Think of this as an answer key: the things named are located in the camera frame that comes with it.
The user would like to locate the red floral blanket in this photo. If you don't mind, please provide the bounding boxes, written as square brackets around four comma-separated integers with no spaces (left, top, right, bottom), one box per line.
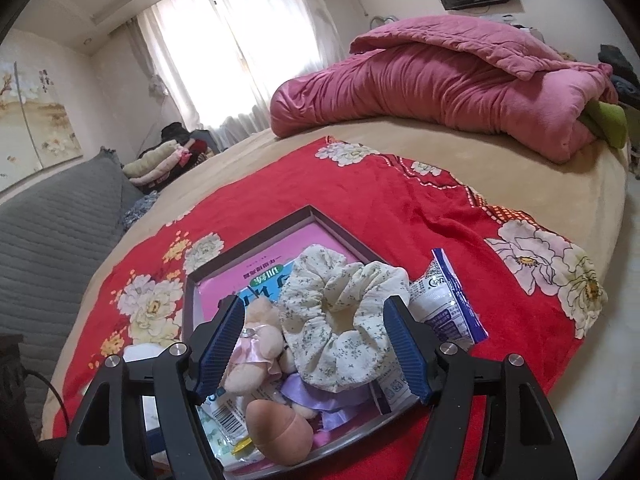
[52,135,611,480]

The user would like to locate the white window curtain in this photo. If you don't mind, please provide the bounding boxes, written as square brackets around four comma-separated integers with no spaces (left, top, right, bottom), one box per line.
[129,0,345,151]

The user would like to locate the blue white tissue pack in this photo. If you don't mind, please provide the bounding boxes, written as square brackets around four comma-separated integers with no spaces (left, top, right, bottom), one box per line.
[374,248,488,415]

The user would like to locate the white rolled towel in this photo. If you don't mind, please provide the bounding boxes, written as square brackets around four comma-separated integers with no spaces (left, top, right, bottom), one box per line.
[121,341,174,466]

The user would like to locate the pink rolled quilt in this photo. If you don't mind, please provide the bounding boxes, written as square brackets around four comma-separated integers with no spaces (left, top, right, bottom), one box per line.
[270,15,620,164]

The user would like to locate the blue patterned cloth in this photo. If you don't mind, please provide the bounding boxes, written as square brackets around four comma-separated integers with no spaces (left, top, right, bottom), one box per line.
[120,192,160,232]

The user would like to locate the grey quilted headboard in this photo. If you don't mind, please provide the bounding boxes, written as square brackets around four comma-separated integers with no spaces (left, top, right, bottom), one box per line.
[0,146,147,411]

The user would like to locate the green cloth under quilt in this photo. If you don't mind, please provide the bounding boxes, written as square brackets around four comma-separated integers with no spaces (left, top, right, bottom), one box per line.
[578,101,628,150]

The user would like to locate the dark tray with pink book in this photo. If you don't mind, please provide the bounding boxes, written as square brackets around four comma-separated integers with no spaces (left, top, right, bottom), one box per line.
[183,206,415,479]

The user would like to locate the stack of folded blankets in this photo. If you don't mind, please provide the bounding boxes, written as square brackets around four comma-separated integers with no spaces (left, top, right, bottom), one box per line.
[122,139,210,193]

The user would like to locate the floral cream scrunchie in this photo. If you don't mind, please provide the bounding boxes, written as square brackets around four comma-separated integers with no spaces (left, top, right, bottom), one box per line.
[277,244,410,393]

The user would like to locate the pink makeup sponge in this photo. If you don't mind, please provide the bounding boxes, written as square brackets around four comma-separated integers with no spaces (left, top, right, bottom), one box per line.
[245,399,314,466]

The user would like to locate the dark clothes pile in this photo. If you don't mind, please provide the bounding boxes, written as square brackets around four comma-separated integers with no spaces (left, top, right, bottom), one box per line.
[598,44,640,108]

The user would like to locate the wall painting panels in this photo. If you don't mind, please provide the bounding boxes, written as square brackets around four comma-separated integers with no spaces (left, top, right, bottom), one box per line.
[0,61,82,191]

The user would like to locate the white plush bear toy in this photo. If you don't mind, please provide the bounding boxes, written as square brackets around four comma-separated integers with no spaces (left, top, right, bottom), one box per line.
[221,296,297,396]

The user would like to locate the yellow white tissue pack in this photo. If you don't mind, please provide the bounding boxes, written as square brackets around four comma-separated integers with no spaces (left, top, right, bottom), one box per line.
[198,387,264,470]

